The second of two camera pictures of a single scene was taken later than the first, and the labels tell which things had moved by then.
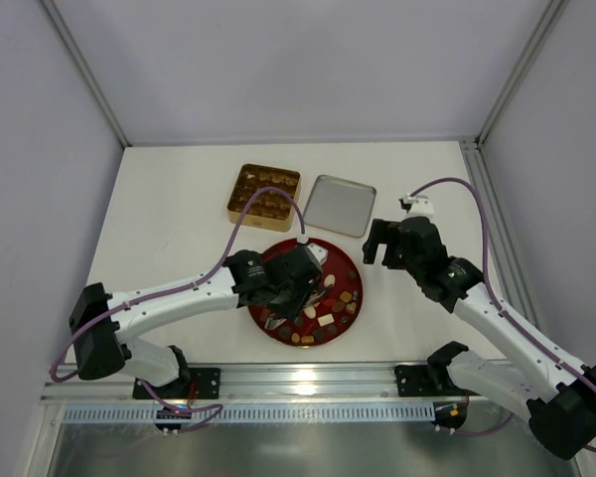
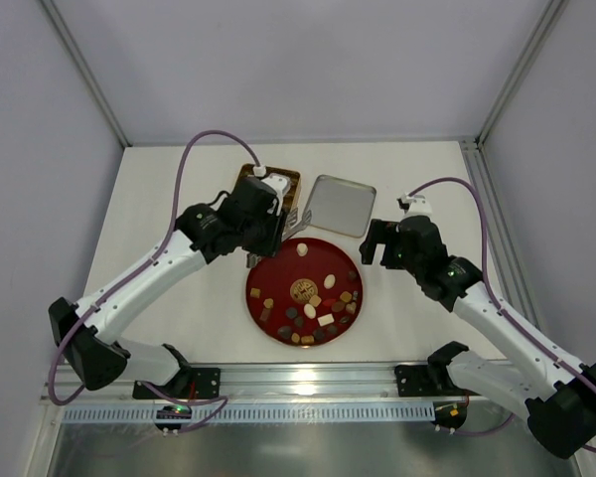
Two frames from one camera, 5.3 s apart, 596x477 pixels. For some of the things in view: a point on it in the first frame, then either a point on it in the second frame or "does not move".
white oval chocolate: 310,312 does not move
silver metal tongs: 283,296 → 253,258
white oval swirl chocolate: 329,279 does not move
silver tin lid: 340,206 does not move
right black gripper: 387,243 does not move
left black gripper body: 288,302 → 276,235
